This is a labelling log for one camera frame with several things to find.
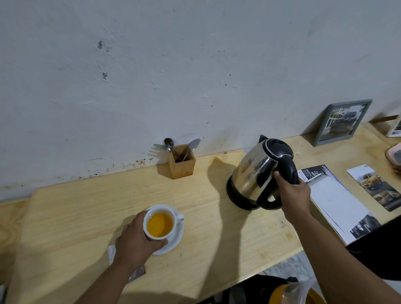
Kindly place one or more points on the white saucer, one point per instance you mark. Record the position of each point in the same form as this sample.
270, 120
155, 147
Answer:
175, 239

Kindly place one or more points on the small brochure with vehicle photos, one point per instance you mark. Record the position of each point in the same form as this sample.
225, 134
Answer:
376, 186

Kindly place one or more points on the person's right thumb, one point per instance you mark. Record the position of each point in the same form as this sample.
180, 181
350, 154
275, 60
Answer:
277, 178

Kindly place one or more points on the yellow round object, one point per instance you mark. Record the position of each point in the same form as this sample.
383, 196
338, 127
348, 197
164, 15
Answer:
277, 297

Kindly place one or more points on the torn sachet wrapper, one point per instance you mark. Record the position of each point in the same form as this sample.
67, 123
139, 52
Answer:
110, 253

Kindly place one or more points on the wooden utensil holder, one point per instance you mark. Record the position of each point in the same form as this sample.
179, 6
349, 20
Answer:
181, 169

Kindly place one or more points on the person's right forearm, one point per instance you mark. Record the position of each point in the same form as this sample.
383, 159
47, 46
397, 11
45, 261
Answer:
338, 266

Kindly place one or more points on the person's left hand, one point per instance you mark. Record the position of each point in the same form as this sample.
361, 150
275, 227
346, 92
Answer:
133, 242

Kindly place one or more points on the black bag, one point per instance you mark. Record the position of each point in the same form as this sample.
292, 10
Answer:
250, 291

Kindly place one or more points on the pink object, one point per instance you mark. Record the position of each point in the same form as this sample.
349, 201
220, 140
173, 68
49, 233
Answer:
394, 156

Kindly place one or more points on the person's black clothing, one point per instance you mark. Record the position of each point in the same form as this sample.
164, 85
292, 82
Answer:
380, 247

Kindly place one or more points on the clear plastic bag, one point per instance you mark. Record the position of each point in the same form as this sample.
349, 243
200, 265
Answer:
300, 292

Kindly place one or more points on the steel spoon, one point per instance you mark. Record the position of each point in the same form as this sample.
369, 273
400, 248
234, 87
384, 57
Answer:
194, 144
169, 142

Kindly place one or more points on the orange tea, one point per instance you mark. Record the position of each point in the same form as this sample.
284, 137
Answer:
160, 224

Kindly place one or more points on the person's left thumb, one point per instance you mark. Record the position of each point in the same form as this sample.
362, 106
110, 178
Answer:
157, 244

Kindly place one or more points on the steel fork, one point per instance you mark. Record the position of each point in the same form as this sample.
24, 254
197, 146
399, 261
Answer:
161, 146

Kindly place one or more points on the white tea cup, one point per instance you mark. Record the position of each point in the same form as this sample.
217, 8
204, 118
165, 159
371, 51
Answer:
149, 233

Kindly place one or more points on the grey picture frame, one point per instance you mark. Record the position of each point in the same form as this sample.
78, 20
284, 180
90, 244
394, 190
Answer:
343, 122

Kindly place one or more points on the large white dark brochure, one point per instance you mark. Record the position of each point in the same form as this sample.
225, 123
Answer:
336, 203

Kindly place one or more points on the person's left forearm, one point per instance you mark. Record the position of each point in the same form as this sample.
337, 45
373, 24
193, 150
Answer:
108, 285

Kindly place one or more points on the person's right hand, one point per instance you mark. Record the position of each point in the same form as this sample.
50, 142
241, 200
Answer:
294, 199

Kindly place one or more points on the white picture frame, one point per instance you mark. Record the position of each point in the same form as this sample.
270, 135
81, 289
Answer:
395, 128

